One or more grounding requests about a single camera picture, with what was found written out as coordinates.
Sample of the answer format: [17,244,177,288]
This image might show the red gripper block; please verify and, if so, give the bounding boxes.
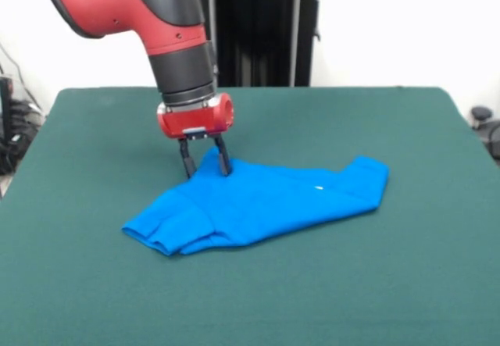
[156,92,234,179]

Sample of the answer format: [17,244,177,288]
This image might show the blue shirt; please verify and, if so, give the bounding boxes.
[120,146,391,257]

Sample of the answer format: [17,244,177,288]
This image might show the dark green table cloth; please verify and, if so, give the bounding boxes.
[0,86,500,346]

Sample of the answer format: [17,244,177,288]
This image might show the black box with red mark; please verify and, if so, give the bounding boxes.
[0,75,16,144]

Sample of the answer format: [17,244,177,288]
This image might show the grey office chair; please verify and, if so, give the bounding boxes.
[470,105,500,162]

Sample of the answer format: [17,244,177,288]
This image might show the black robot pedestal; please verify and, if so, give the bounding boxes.
[193,0,339,87]

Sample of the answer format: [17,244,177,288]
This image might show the black cable clutter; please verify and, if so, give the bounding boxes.
[0,99,45,176]

